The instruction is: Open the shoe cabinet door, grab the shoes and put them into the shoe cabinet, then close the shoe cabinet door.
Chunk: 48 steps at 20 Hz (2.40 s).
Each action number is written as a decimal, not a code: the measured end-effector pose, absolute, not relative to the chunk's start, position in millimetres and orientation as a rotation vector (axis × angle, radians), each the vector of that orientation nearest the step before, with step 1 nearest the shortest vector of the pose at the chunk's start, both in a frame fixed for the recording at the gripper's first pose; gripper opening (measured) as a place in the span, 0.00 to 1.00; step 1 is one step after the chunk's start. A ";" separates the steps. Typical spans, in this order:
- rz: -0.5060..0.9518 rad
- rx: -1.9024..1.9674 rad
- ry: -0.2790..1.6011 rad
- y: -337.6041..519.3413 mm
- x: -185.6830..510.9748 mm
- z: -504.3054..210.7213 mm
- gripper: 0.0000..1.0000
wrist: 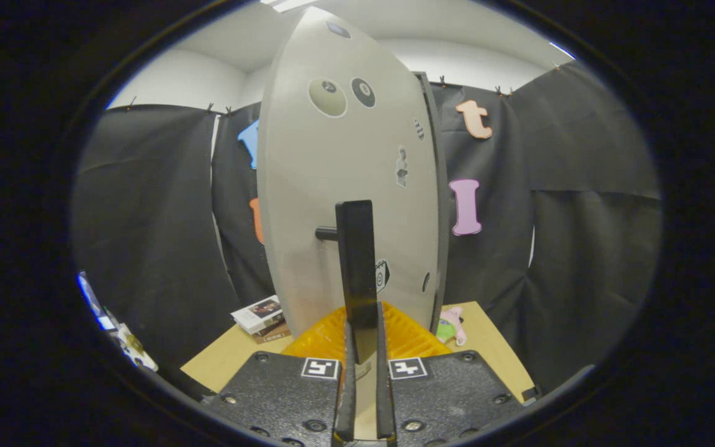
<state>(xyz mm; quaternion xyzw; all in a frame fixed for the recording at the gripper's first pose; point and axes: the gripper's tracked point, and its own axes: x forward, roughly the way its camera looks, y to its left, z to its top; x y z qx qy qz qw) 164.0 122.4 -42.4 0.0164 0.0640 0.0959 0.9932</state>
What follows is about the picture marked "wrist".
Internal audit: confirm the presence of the black backdrop cloth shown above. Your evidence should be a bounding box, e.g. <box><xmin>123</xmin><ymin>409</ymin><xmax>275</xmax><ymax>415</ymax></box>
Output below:
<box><xmin>72</xmin><ymin>60</ymin><xmax>662</xmax><ymax>395</ymax></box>

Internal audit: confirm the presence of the grey shoe cabinet door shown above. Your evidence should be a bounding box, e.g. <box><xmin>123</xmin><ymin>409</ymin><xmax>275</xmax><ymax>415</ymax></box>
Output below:
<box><xmin>257</xmin><ymin>6</ymin><xmax>442</xmax><ymax>339</ymax></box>

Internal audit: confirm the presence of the grey shoe cabinet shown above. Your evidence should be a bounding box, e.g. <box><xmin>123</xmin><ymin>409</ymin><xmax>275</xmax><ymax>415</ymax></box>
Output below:
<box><xmin>415</xmin><ymin>71</ymin><xmax>451</xmax><ymax>318</ymax></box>

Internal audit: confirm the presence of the white and yellow object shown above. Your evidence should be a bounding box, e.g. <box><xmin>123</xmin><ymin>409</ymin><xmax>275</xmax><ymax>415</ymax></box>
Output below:
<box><xmin>115</xmin><ymin>323</ymin><xmax>160</xmax><ymax>373</ymax></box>

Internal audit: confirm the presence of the pink and green plush toy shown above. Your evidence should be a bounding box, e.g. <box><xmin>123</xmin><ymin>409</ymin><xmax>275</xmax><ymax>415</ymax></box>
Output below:
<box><xmin>436</xmin><ymin>306</ymin><xmax>467</xmax><ymax>346</ymax></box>

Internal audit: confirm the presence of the long ceiling light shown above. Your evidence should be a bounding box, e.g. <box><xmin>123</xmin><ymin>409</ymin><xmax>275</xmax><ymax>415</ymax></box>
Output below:
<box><xmin>261</xmin><ymin>0</ymin><xmax>318</xmax><ymax>13</ymax></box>

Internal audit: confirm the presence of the black door handle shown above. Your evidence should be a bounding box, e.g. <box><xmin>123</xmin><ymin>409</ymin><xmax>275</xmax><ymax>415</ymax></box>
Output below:
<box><xmin>315</xmin><ymin>200</ymin><xmax>379</xmax><ymax>365</ymax></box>

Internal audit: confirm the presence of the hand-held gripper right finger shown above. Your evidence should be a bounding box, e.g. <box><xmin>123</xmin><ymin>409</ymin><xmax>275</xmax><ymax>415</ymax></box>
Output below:
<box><xmin>375</xmin><ymin>302</ymin><xmax>526</xmax><ymax>447</ymax></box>

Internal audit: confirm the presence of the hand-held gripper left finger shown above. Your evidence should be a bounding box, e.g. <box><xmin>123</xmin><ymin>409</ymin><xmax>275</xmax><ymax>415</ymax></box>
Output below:
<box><xmin>202</xmin><ymin>304</ymin><xmax>358</xmax><ymax>447</ymax></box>

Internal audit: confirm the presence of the white book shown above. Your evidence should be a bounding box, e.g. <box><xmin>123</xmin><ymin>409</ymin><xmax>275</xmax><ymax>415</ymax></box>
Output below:
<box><xmin>231</xmin><ymin>295</ymin><xmax>286</xmax><ymax>336</ymax></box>

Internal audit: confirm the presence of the brown book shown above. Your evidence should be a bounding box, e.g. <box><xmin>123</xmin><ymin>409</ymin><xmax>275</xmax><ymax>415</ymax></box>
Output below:
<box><xmin>252</xmin><ymin>323</ymin><xmax>292</xmax><ymax>345</ymax></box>

